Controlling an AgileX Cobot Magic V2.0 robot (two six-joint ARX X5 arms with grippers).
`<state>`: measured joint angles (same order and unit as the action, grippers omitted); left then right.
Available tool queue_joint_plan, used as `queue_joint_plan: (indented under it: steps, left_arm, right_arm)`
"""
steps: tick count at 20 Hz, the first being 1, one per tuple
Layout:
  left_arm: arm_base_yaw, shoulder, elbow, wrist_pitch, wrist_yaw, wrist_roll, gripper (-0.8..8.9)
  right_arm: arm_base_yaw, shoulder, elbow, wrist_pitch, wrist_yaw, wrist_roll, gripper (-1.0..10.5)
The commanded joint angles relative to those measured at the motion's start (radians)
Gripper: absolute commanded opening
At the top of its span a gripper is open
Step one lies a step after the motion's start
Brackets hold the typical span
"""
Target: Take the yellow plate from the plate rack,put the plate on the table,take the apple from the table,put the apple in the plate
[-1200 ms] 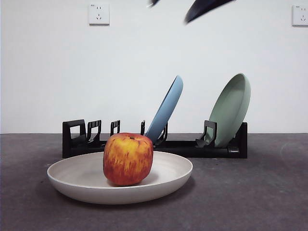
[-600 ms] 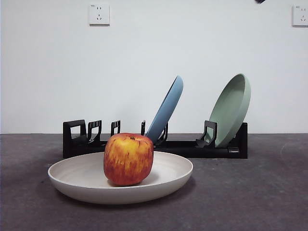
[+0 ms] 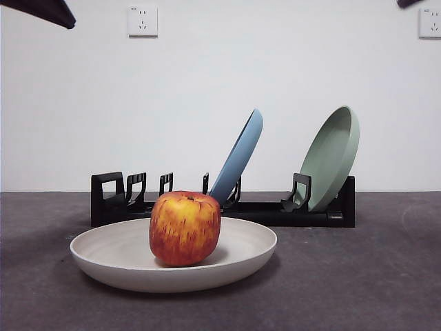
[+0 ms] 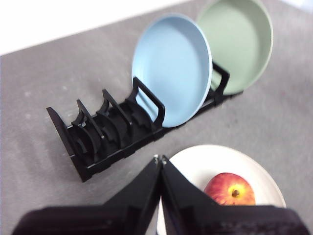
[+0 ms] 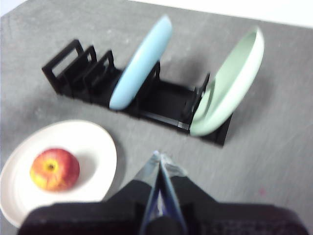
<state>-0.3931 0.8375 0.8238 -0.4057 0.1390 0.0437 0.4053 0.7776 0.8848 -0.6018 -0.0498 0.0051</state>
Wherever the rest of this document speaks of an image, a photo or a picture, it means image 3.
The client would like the cream yellow plate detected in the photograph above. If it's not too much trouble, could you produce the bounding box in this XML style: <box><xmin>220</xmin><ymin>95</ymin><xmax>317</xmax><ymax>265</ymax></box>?
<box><xmin>70</xmin><ymin>217</ymin><xmax>278</xmax><ymax>294</ymax></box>

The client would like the red yellow apple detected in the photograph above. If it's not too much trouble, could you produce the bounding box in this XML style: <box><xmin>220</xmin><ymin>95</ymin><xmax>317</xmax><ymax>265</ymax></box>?
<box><xmin>149</xmin><ymin>190</ymin><xmax>221</xmax><ymax>267</ymax></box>

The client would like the green plate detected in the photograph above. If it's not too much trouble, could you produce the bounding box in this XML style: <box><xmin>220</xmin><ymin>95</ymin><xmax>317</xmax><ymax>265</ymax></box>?
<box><xmin>298</xmin><ymin>106</ymin><xmax>360</xmax><ymax>212</ymax></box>

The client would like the blue plate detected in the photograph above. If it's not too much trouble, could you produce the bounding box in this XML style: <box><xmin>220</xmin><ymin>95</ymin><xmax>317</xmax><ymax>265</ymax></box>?
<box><xmin>209</xmin><ymin>108</ymin><xmax>265</xmax><ymax>204</ymax></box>

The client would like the black plate rack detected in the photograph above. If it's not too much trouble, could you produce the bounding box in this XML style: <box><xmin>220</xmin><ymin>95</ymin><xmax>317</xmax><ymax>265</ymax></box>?
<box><xmin>90</xmin><ymin>171</ymin><xmax>356</xmax><ymax>228</ymax></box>

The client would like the white wall socket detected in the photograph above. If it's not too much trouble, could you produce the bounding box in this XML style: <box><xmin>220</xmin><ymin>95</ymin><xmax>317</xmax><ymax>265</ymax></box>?
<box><xmin>418</xmin><ymin>7</ymin><xmax>441</xmax><ymax>39</ymax></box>
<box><xmin>127</xmin><ymin>6</ymin><xmax>158</xmax><ymax>38</ymax></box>

